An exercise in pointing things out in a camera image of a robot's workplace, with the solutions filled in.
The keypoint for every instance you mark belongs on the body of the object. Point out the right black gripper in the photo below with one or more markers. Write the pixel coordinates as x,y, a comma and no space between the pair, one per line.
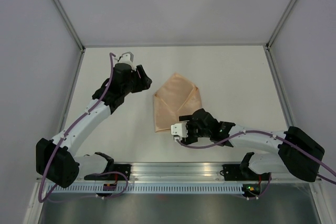
190,139

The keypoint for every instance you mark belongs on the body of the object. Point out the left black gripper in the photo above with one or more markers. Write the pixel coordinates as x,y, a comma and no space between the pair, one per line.
144,82

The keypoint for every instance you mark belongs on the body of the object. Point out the peach cloth napkin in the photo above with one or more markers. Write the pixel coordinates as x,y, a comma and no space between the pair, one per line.
176,97

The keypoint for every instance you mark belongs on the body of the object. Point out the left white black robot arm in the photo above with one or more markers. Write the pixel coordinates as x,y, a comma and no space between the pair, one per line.
56,159

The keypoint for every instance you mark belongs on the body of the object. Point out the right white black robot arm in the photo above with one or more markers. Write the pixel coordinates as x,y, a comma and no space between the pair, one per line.
291,151

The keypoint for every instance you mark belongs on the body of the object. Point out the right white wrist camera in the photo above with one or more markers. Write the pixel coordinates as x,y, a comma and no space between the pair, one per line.
179,131

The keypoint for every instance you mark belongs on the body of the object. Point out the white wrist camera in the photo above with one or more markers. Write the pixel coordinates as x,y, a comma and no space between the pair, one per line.
127,58
179,131

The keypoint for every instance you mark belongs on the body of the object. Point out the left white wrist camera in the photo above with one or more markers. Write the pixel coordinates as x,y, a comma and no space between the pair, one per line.
127,58

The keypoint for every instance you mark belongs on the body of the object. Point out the front aluminium rail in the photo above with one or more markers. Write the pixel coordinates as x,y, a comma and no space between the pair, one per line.
168,172

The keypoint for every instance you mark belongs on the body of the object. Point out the aluminium rail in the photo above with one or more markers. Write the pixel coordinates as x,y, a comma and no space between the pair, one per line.
168,172
70,90
284,103

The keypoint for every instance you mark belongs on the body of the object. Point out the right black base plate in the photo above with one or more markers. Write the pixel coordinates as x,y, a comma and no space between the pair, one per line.
232,173

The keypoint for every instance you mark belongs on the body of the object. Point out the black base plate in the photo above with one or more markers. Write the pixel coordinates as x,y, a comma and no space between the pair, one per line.
232,173
112,172

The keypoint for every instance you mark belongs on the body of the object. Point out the left side aluminium rail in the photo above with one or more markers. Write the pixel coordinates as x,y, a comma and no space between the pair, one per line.
70,90

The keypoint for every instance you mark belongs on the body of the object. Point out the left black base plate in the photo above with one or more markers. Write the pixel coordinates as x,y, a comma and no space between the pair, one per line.
112,172

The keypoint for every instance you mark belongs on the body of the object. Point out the right side aluminium rail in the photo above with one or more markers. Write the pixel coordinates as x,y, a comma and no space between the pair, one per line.
284,103

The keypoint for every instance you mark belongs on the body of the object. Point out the white slotted cable duct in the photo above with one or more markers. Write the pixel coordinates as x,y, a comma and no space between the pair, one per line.
152,188

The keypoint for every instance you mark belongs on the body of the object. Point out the left aluminium frame post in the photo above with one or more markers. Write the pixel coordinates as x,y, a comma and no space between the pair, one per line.
68,24

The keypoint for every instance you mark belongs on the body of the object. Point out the aluminium frame post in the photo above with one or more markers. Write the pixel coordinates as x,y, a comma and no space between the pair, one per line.
68,24
285,15

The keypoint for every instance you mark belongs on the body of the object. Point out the right aluminium frame post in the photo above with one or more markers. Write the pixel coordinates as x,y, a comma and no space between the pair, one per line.
285,15

